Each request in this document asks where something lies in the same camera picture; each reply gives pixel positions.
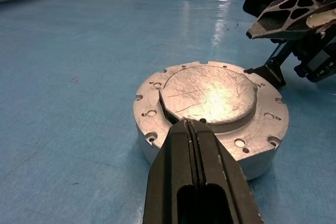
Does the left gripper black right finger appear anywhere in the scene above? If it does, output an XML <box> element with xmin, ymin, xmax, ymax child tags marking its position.
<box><xmin>187</xmin><ymin>120</ymin><xmax>266</xmax><ymax>224</ymax></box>

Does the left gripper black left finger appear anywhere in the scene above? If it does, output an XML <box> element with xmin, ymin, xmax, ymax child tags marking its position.
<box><xmin>142</xmin><ymin>120</ymin><xmax>201</xmax><ymax>224</ymax></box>

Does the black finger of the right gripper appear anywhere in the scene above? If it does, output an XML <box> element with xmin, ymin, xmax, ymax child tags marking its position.
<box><xmin>244</xmin><ymin>40</ymin><xmax>293</xmax><ymax>87</ymax></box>
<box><xmin>246</xmin><ymin>0</ymin><xmax>336</xmax><ymax>40</ymax></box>

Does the round scratched silver lid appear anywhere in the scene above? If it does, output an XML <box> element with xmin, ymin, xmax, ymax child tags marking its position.
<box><xmin>159</xmin><ymin>66</ymin><xmax>258</xmax><ymax>130</ymax></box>

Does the round silver motor housing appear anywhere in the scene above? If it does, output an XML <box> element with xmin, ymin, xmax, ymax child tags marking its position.
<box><xmin>132</xmin><ymin>60</ymin><xmax>290</xmax><ymax>182</ymax></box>

